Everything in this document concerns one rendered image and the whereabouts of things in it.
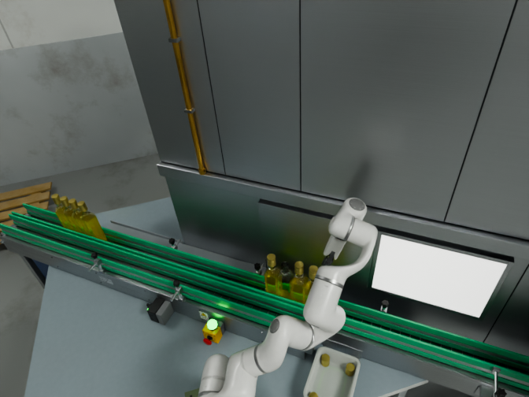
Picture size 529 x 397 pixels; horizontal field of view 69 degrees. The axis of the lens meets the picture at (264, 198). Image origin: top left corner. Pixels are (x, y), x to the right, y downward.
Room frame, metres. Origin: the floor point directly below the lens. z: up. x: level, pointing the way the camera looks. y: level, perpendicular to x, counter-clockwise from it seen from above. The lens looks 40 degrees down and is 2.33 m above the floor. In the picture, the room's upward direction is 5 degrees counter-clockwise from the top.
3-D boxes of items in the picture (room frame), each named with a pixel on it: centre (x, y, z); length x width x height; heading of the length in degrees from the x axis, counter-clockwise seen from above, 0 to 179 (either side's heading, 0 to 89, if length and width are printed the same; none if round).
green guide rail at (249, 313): (1.20, 0.67, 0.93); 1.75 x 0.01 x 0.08; 64
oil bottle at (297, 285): (0.96, -0.11, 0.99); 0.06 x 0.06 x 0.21; 64
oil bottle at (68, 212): (1.50, 0.99, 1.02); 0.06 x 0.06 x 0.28; 64
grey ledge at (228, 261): (1.36, 0.46, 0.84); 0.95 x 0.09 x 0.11; 64
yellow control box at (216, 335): (0.93, 0.27, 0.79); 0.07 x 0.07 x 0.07; 64
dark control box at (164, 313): (1.06, 0.53, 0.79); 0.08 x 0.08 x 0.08; 64
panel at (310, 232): (0.97, -0.38, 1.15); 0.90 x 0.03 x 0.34; 64
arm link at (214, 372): (0.58, 0.20, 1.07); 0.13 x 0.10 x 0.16; 172
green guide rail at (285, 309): (1.26, 0.64, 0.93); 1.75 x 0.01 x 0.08; 64
